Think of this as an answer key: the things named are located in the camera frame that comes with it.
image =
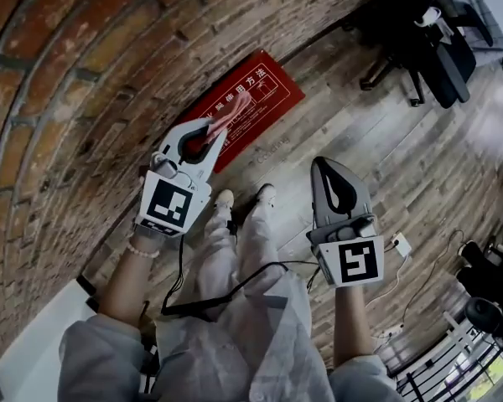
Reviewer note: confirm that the small white camera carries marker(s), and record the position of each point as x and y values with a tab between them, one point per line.
428	17

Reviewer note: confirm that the black office chair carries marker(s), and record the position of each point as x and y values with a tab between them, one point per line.
440	57

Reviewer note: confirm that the white power strip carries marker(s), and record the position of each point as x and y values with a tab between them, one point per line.
401	243

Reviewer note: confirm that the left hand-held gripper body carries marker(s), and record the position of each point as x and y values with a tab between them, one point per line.
167	201

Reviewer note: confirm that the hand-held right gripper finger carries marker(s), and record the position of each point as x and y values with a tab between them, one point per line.
318	207
362	203

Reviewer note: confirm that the person in white shirt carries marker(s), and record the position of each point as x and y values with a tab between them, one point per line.
234	350

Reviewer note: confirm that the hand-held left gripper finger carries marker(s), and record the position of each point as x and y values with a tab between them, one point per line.
172	138
209	168

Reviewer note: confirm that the pink cloth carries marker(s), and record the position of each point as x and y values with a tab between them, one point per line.
232	111

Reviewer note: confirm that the white power adapter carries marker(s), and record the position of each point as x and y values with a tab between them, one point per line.
393	331

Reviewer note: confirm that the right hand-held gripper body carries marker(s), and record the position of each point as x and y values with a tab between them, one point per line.
360	262

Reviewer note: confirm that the black metal railing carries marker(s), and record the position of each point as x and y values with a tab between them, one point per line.
444	362

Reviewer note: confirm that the person's white shoe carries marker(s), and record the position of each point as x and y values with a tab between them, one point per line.
266	193
224	199

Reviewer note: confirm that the red fire extinguisher box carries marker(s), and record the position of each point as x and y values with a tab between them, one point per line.
272	99

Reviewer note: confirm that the person's left forearm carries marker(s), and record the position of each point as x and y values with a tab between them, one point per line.
126	287

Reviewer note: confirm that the person's white trousers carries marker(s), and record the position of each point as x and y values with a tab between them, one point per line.
251	241

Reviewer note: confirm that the person's right forearm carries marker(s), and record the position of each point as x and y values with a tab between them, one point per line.
352	329

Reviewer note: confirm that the person's right white shoe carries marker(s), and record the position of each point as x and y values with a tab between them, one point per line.
266	193

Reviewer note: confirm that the person's left white shoe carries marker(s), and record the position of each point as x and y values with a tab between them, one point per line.
224	199

